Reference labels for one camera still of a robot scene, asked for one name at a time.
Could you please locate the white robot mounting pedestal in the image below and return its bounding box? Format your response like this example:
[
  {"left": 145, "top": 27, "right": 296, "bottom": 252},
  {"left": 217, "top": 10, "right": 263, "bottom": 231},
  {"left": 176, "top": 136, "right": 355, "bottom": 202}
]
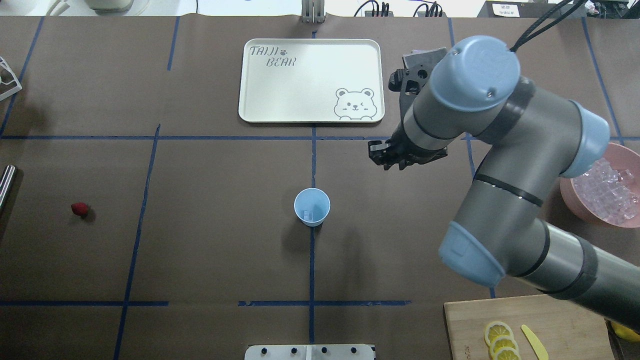
[{"left": 244, "top": 343, "right": 377, "bottom": 360}]

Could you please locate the lemon slice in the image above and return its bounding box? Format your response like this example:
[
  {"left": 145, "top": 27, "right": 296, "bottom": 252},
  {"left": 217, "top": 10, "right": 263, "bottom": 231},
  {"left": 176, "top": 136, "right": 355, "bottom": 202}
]
[
  {"left": 492, "top": 346, "right": 521, "bottom": 360},
  {"left": 489, "top": 335, "right": 519, "bottom": 355},
  {"left": 483, "top": 320, "right": 514, "bottom": 346}
]

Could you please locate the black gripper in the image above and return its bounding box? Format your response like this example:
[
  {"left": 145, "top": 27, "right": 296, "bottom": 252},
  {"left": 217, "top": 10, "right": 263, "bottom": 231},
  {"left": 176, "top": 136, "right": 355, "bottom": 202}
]
[{"left": 367, "top": 125, "right": 448, "bottom": 170}]

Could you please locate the white wire cup rack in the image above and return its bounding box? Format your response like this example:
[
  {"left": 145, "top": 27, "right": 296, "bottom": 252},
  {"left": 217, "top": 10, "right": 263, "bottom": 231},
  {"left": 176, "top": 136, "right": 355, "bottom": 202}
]
[{"left": 0, "top": 57, "right": 23, "bottom": 101}]

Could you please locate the whole yellow lemon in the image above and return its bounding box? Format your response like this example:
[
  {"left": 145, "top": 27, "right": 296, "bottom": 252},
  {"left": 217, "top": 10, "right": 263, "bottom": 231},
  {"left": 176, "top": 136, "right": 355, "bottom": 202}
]
[{"left": 609, "top": 321, "right": 640, "bottom": 343}]

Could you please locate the clear ice cube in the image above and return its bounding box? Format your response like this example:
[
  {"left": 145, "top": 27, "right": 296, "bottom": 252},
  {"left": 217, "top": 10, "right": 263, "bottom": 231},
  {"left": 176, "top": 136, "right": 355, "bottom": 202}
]
[{"left": 302, "top": 210, "right": 316, "bottom": 223}]

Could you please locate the cream bear serving tray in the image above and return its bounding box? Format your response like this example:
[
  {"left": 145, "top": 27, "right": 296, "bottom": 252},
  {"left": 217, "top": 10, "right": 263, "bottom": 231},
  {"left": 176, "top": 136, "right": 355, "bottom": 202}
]
[{"left": 238, "top": 38, "right": 386, "bottom": 125}]

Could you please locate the aluminium frame post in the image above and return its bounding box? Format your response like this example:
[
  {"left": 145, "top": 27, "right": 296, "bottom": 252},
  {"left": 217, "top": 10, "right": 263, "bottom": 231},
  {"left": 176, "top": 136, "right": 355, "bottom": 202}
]
[{"left": 301, "top": 0, "right": 326, "bottom": 24}]

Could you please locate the grey folded cloth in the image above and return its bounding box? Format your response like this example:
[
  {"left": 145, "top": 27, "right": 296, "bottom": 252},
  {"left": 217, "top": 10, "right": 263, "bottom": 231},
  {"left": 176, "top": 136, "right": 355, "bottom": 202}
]
[{"left": 402, "top": 47, "right": 448, "bottom": 69}]

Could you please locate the steel muddler black tip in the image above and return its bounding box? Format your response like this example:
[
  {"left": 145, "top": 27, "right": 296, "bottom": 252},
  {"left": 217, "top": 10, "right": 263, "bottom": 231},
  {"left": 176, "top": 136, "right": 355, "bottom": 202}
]
[{"left": 0, "top": 164, "right": 18, "bottom": 212}]

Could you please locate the light blue plastic cup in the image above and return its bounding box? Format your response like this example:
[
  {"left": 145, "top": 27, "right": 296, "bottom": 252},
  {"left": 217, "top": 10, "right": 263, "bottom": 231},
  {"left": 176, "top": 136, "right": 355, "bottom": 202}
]
[{"left": 294, "top": 187, "right": 331, "bottom": 228}]

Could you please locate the bamboo cutting board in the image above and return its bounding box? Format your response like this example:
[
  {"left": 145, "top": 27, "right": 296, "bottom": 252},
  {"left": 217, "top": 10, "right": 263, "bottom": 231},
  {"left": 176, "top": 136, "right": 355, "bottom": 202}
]
[{"left": 443, "top": 294, "right": 616, "bottom": 360}]

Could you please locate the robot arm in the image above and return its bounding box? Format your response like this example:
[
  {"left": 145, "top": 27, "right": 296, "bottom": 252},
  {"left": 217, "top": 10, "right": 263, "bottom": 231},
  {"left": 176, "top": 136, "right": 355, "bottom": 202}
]
[{"left": 367, "top": 35, "right": 640, "bottom": 331}]

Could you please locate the black box with label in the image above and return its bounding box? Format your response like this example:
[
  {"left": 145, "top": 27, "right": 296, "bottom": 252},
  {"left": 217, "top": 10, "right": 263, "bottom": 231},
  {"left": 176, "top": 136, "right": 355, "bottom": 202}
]
[{"left": 477, "top": 0, "right": 588, "bottom": 19}]

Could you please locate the pink bowl of ice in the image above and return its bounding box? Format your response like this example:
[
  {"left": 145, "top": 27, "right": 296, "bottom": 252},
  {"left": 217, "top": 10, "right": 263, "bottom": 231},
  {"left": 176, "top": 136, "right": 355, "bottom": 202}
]
[{"left": 559, "top": 142, "right": 640, "bottom": 229}]

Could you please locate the yellow plastic knife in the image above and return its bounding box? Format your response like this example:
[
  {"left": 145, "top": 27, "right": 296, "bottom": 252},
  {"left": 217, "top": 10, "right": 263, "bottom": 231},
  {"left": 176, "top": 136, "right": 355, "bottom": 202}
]
[{"left": 520, "top": 324, "right": 550, "bottom": 360}]

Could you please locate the red strawberry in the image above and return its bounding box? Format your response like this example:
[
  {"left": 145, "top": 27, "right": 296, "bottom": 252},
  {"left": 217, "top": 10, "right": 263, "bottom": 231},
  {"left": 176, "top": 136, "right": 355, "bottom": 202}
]
[{"left": 70, "top": 202, "right": 90, "bottom": 218}]

